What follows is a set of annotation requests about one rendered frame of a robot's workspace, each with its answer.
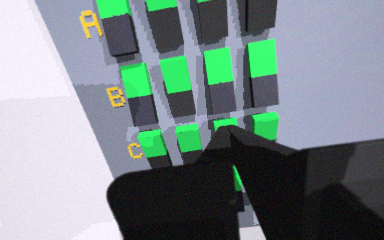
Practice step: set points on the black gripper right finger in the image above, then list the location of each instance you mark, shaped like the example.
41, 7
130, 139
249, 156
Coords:
284, 185

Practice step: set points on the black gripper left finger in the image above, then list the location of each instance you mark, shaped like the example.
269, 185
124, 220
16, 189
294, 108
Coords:
203, 189

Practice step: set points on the grey switch panel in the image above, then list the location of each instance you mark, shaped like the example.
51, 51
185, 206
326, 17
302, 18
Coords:
156, 78

